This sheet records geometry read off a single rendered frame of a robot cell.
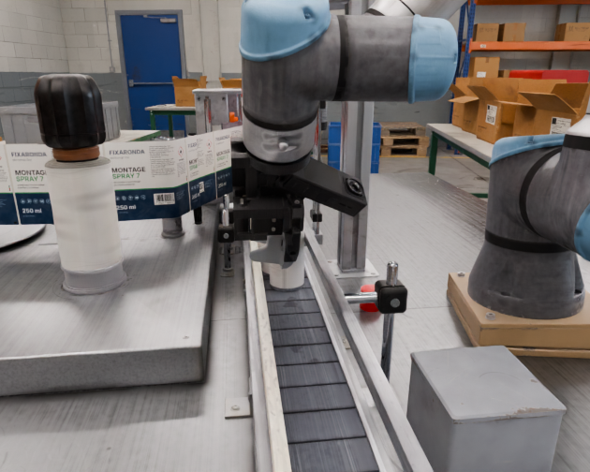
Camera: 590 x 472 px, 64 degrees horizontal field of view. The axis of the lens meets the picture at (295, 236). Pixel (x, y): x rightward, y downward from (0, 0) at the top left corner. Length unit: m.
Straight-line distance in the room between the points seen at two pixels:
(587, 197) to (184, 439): 0.47
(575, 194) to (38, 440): 0.60
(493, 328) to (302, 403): 0.30
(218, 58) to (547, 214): 8.02
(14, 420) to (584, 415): 0.61
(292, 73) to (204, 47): 8.15
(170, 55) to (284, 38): 8.33
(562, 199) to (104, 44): 8.86
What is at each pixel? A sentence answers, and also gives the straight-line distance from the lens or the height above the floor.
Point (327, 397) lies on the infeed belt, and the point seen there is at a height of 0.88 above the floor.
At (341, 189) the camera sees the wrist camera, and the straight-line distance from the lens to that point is 0.55.
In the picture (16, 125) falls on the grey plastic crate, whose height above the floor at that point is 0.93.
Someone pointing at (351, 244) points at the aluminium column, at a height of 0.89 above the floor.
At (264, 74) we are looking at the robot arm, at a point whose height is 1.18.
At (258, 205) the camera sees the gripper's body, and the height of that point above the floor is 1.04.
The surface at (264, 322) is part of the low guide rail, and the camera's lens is 0.54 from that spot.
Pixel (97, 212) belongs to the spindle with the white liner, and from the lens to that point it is 0.71.
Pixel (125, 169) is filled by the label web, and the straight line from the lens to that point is 0.92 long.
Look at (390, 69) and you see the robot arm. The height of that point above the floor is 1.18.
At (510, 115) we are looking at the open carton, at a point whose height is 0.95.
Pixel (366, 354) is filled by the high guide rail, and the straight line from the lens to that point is 0.40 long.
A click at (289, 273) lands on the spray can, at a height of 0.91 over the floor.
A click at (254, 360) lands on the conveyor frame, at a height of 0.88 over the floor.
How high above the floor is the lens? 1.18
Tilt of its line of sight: 19 degrees down
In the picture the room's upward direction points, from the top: straight up
